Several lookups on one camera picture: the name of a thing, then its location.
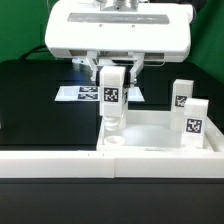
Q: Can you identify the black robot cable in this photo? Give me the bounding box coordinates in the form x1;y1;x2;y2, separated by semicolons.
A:
18;45;49;62

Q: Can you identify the white L-shaped fence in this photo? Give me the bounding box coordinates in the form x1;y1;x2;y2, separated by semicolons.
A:
0;114;224;179

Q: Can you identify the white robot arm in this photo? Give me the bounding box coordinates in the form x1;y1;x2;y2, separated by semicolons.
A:
45;0;196;87

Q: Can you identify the white square table top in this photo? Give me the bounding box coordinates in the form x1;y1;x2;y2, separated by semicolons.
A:
96;110;224;153

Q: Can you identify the white sheet with markers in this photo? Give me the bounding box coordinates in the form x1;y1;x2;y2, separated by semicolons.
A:
55;86;144;102

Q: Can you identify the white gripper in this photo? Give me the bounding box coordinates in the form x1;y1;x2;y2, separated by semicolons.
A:
45;0;194;88

